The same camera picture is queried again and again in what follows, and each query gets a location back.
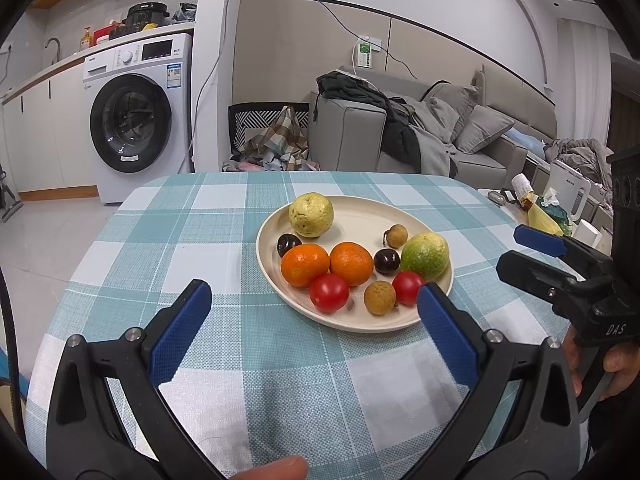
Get white kitchen cabinet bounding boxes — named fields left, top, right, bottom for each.
left=0, top=52, right=101, bottom=202

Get large brown longan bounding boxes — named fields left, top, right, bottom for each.
left=363, top=280, right=397, bottom=316

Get grey garment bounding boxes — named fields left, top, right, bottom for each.
left=400, top=97, right=459, bottom=178

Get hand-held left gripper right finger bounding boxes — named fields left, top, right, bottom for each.
left=400, top=282, right=583, bottom=480

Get small brown longan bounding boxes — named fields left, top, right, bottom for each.
left=384, top=224, right=409, bottom=249

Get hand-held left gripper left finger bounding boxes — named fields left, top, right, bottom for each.
left=47, top=279, right=227, bottom=480

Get yellow guava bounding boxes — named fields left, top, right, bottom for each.
left=288, top=192, right=334, bottom=239

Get teal plastic bag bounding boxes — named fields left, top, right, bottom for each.
left=540, top=187, right=572, bottom=235

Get green and orange citrus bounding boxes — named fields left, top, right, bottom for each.
left=400, top=231, right=449, bottom=282

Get person's right forearm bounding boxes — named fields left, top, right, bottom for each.
left=585, top=380, right=640, bottom=466

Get orange with stem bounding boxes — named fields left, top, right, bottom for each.
left=329, top=241, right=375, bottom=287

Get black cable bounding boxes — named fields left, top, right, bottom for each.
left=0, top=265, right=27, bottom=443

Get person's right hand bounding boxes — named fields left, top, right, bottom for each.
left=562, top=325, right=640, bottom=402

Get grey pillow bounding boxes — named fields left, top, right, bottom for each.
left=455, top=105, right=516, bottom=155
left=422, top=80, right=481, bottom=143

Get grey blanket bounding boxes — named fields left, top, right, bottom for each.
left=545, top=137, right=614, bottom=186

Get grey sofa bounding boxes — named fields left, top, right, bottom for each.
left=307, top=65, right=616, bottom=196

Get dark plum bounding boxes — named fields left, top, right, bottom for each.
left=277, top=233, right=303, bottom=257
left=373, top=248, right=402, bottom=276

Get white wall charger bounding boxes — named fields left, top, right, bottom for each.
left=354, top=35, right=383, bottom=69

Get plaid cloth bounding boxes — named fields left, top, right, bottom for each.
left=222, top=106, right=321, bottom=173

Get cream oval plate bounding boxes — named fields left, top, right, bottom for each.
left=255, top=194, right=454, bottom=333

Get black jacket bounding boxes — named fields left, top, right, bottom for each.
left=316, top=71, right=424, bottom=171

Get red box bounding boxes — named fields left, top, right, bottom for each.
left=93, top=24, right=126, bottom=44

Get red tomato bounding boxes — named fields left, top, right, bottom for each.
left=391, top=270, right=426, bottom=307
left=309, top=273, right=351, bottom=314

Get black rice cooker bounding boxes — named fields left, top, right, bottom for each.
left=122, top=2, right=171, bottom=37

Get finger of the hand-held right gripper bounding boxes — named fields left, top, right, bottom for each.
left=513, top=224, right=613, bottom=273
left=496, top=250, right=578, bottom=312

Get teal checked tablecloth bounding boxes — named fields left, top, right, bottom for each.
left=22, top=171, right=571, bottom=480

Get person's left hand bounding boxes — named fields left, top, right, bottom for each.
left=232, top=455, right=310, bottom=480

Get white washing machine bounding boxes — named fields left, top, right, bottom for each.
left=82, top=32, right=195, bottom=205

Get white electric kettle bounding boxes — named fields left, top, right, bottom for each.
left=549, top=160, right=592, bottom=224

